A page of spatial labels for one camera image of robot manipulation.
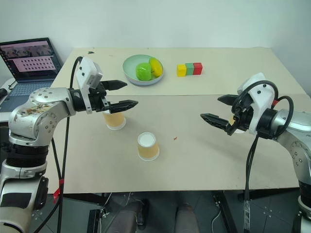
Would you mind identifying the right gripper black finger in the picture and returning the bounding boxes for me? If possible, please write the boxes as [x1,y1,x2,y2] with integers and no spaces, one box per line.
[200,112,231,132]
[217,94,240,106]

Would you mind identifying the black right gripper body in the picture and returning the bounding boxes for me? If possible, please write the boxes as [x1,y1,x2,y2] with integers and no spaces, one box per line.
[226,93,255,136]

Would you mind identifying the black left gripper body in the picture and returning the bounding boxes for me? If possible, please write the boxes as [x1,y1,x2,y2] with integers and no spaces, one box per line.
[87,81,112,114]

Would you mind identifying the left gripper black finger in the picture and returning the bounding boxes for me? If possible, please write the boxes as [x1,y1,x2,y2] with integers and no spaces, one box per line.
[109,99,139,114]
[104,80,128,92]

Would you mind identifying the tan paper cup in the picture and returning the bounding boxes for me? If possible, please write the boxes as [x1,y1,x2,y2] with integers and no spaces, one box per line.
[137,132,160,162]
[229,116,246,134]
[101,109,127,131]

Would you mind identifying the pale green bowl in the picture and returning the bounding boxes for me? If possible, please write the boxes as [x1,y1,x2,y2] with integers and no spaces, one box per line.
[122,54,164,86]

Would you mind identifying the green toy apple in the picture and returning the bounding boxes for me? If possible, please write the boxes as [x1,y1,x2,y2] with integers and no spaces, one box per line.
[135,62,153,81]

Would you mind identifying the yellow toy fruit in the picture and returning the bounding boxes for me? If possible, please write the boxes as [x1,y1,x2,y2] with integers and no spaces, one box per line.
[149,57,163,78]

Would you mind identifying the yellow cube block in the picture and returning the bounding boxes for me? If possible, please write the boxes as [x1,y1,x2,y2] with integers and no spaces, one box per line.
[176,64,187,78]

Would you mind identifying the blue laptop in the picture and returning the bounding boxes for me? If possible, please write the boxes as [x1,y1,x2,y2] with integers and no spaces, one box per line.
[0,37,63,113]

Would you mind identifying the dark rounded shape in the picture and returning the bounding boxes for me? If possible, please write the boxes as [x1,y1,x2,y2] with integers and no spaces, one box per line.
[175,202,199,233]
[110,200,149,233]

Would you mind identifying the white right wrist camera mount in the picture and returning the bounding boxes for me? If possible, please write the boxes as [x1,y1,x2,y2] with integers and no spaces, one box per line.
[237,72,279,135]

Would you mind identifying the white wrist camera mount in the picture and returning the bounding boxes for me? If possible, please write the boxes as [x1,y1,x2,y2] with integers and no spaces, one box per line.
[74,56,104,115]
[237,72,279,135]

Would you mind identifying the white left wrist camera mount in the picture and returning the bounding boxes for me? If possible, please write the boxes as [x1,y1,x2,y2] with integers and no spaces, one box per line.
[74,56,104,115]

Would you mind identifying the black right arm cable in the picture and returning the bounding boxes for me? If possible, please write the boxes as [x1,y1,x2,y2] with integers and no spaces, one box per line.
[230,81,295,231]

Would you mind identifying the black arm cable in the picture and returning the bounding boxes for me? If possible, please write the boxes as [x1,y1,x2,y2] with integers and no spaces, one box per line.
[34,56,85,233]
[230,81,295,231]

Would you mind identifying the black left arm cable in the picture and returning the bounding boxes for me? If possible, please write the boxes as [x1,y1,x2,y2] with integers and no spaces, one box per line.
[34,56,85,233]

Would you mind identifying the thin white cable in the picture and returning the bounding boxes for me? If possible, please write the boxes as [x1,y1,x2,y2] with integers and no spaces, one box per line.
[210,208,222,230]

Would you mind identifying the red tape on cable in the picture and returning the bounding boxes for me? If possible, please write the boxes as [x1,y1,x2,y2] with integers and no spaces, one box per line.
[53,178,66,198]

